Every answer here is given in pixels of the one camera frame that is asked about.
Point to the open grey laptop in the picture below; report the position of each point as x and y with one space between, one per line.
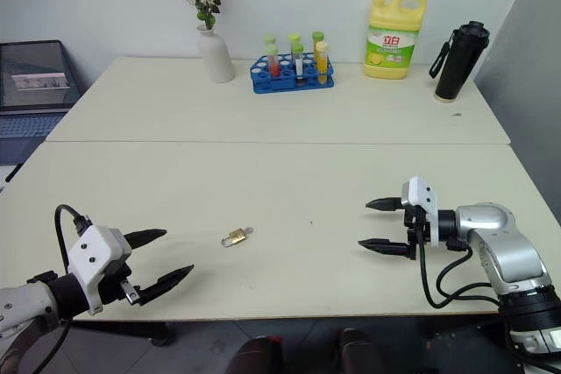
30 85

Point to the green-capped tube white liquid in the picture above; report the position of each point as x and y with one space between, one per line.
298 63

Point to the blue test tube rack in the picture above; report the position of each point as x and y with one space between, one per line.
263 82

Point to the yellow dish soap bottle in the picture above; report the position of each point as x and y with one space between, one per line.
390 50

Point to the white ceramic vase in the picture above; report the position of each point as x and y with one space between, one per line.
215 58

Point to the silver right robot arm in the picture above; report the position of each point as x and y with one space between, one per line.
504 251

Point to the small brass padlock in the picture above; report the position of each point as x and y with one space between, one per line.
236 237

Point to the black table frame foot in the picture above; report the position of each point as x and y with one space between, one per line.
131 330

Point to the yellow-capped tube orange liquid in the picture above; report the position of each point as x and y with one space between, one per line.
322 63

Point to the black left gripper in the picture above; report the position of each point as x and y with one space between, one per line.
113 284

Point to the dark rounded shape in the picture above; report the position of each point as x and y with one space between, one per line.
256 356
359 352

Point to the green-capped tube red liquid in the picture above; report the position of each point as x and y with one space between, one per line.
273 63

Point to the green-capped test tube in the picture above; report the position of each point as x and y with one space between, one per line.
294 38
317 37
269 39

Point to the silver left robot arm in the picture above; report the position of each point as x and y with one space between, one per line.
24 304

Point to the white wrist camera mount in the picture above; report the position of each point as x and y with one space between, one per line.
98 247
421 196

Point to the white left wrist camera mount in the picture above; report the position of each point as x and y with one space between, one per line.
98 247

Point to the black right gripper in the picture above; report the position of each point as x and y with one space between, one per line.
414 227

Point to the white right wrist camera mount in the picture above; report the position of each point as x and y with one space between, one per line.
421 196

